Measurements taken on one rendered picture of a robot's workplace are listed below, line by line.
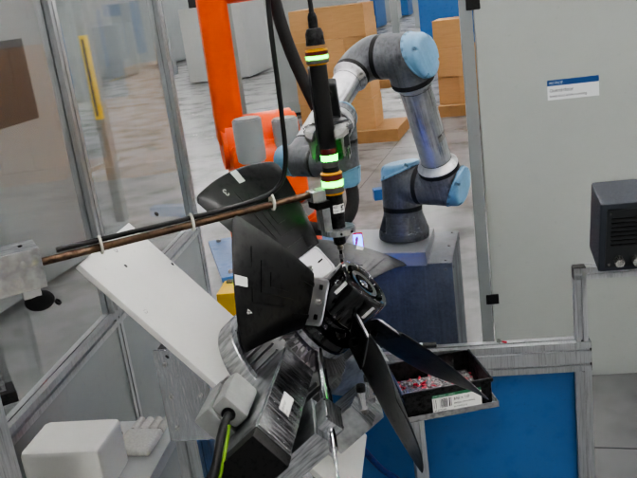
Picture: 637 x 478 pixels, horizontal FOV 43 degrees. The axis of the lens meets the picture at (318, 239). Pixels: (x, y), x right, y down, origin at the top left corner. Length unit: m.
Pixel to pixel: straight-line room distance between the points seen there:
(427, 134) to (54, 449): 1.21
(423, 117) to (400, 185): 0.26
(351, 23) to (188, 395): 8.18
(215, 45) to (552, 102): 2.84
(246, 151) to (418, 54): 3.46
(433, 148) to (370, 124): 7.47
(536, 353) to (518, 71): 1.55
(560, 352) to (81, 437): 1.16
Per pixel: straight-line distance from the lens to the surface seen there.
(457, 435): 2.24
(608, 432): 3.42
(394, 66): 2.09
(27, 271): 1.42
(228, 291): 2.08
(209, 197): 1.60
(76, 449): 1.72
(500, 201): 3.48
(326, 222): 1.60
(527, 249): 3.56
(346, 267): 1.55
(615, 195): 1.99
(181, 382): 1.62
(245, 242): 1.34
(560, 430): 2.26
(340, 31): 9.62
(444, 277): 2.32
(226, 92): 5.69
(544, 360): 2.13
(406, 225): 2.37
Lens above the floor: 1.77
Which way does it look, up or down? 17 degrees down
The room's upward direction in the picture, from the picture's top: 7 degrees counter-clockwise
